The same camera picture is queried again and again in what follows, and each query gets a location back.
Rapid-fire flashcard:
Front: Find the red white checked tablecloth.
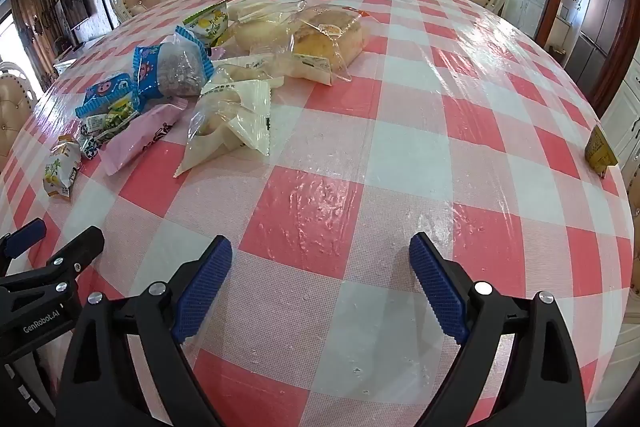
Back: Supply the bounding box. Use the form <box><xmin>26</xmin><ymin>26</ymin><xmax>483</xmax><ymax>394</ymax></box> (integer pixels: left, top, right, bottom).
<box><xmin>0</xmin><ymin>0</ymin><xmax>636</xmax><ymax>427</ymax></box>

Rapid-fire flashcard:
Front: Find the small blue snack packet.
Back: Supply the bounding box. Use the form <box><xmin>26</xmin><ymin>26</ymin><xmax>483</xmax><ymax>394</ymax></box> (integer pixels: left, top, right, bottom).
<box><xmin>75</xmin><ymin>72</ymin><xmax>142</xmax><ymax>118</ymax></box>

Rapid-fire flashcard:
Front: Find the blue packet with grey contents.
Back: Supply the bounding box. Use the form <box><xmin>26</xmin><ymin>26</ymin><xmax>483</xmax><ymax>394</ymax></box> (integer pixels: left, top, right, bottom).
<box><xmin>131</xmin><ymin>27</ymin><xmax>216</xmax><ymax>100</ymax></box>

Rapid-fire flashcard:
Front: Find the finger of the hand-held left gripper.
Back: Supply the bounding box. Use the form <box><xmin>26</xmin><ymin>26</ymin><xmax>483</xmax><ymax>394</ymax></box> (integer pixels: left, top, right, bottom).
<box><xmin>0</xmin><ymin>218</ymin><xmax>47</xmax><ymax>260</ymax></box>
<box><xmin>0</xmin><ymin>226</ymin><xmax>107</xmax><ymax>308</ymax></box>

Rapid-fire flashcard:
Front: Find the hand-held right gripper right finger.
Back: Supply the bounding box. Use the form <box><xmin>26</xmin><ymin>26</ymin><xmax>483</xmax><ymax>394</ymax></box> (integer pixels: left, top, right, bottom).
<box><xmin>408</xmin><ymin>232</ymin><xmax>587</xmax><ymax>427</ymax></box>

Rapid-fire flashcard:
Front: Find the flat cream snack packet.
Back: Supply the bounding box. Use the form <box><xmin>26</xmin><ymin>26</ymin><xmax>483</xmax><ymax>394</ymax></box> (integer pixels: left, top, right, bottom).
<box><xmin>212</xmin><ymin>53</ymin><xmax>287</xmax><ymax>92</ymax></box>

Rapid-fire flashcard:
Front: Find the large cream snack packet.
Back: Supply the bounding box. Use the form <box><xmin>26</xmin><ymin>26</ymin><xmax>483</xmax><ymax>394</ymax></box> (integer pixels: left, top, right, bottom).
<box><xmin>172</xmin><ymin>79</ymin><xmax>274</xmax><ymax>179</ymax></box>

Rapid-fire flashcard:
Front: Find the brown curtain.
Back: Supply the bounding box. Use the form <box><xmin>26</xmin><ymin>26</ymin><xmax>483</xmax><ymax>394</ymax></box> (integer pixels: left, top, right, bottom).
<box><xmin>10</xmin><ymin>0</ymin><xmax>58</xmax><ymax>58</ymax></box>

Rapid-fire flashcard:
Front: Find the dark checkered candy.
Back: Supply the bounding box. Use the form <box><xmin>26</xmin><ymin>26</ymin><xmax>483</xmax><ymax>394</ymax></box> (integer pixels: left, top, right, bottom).
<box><xmin>79</xmin><ymin>134</ymin><xmax>103</xmax><ymax>161</ymax></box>

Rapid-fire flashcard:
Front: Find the black flat television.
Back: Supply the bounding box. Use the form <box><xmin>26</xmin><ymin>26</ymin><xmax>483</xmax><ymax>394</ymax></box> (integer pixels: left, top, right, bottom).
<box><xmin>57</xmin><ymin>0</ymin><xmax>91</xmax><ymax>30</ymax></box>

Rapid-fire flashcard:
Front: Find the white television cabinet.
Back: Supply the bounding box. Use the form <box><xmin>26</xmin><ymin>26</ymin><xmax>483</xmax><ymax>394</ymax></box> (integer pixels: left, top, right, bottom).
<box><xmin>52</xmin><ymin>38</ymin><xmax>103</xmax><ymax>75</ymax></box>

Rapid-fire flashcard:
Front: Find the dark refrigerator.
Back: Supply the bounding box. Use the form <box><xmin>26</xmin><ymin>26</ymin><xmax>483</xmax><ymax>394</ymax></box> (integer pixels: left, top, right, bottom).
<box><xmin>565</xmin><ymin>0</ymin><xmax>630</xmax><ymax>82</ymax></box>

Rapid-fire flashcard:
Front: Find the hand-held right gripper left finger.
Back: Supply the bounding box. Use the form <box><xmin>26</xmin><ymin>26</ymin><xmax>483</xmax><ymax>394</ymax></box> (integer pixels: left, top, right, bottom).
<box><xmin>55</xmin><ymin>234</ymin><xmax>234</xmax><ymax>427</ymax></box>

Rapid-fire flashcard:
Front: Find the pink snack packet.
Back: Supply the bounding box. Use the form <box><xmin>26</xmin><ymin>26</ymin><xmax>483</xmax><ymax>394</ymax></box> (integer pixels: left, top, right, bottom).
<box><xmin>97</xmin><ymin>102</ymin><xmax>189</xmax><ymax>176</ymax></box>

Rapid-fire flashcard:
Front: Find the yellow snack packet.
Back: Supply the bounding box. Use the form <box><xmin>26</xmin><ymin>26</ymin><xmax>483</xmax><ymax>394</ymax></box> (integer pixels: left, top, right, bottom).
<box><xmin>584</xmin><ymin>125</ymin><xmax>619</xmax><ymax>178</ymax></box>

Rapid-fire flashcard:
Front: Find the lemon print snack packet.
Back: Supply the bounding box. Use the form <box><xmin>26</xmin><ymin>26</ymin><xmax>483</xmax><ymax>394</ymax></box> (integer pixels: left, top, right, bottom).
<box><xmin>182</xmin><ymin>2</ymin><xmax>231</xmax><ymax>48</ymax></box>
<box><xmin>43</xmin><ymin>134</ymin><xmax>82</xmax><ymax>200</ymax></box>

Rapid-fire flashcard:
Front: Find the bun in clear bag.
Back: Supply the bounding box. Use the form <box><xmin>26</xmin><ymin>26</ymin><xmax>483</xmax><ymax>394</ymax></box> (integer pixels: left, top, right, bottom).
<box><xmin>226</xmin><ymin>0</ymin><xmax>308</xmax><ymax>55</ymax></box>

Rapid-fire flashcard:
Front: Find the bread loaf in clear bag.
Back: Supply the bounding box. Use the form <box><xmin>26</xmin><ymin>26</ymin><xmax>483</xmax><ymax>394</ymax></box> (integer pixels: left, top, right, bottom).
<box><xmin>291</xmin><ymin>5</ymin><xmax>372</xmax><ymax>86</ymax></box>

